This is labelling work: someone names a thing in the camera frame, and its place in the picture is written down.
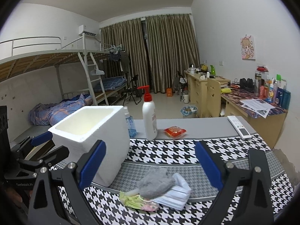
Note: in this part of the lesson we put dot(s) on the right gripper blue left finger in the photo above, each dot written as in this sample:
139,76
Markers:
90,162

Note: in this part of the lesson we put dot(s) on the metal bunk bed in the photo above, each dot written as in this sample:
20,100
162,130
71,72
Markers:
42,70

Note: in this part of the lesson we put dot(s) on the brown curtains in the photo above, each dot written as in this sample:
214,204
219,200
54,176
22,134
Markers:
169,47

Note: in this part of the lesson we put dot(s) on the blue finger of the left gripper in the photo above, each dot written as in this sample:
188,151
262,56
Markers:
41,139

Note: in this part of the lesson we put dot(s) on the wooden smiley chair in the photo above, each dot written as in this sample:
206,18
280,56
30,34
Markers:
213,99

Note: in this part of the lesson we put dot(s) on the white face mask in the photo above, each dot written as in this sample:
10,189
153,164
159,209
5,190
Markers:
177,197

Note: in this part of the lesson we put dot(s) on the blue plaid quilt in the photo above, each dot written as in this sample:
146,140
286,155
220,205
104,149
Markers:
51,114

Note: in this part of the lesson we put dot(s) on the blue spray bottle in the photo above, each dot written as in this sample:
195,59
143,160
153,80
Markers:
130,123

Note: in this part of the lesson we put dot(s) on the black folding chair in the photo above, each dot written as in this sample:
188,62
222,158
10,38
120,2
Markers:
132,92

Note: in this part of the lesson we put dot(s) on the white air conditioner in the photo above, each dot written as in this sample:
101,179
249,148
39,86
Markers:
83,30

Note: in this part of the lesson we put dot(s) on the red snack packet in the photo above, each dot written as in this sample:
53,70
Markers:
175,132

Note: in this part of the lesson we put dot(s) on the black headphones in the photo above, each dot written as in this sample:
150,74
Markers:
247,84

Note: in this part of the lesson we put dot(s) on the waste bin with liner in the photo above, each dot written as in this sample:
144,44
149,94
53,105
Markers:
189,111

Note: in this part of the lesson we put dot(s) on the blue toiletry bottle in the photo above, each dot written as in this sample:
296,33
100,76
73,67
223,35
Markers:
282,98

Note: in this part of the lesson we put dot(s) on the cartoon girl poster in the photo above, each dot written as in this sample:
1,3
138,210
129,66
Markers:
247,47

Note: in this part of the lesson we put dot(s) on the white pump lotion bottle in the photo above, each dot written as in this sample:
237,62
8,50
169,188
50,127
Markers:
149,115

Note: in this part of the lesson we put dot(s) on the wooden desk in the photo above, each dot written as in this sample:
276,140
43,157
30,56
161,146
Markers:
269,128

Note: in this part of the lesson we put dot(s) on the orange bag on floor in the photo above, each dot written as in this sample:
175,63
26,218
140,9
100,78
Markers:
169,92

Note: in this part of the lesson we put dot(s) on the grey sock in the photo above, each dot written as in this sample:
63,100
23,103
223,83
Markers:
155,183

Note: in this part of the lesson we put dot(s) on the white remote control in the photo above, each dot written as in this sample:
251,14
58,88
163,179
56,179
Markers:
239,127

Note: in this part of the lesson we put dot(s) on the houndstooth table cloth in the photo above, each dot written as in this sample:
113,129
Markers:
194,190

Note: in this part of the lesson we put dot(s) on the printed paper sheets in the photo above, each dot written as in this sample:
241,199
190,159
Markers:
258,106

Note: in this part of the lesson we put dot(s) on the person's left hand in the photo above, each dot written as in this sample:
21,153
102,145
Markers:
14,196

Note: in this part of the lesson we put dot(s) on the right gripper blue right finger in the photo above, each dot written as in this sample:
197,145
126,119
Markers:
211,163

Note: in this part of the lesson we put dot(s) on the white foam box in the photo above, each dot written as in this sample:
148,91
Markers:
80,131

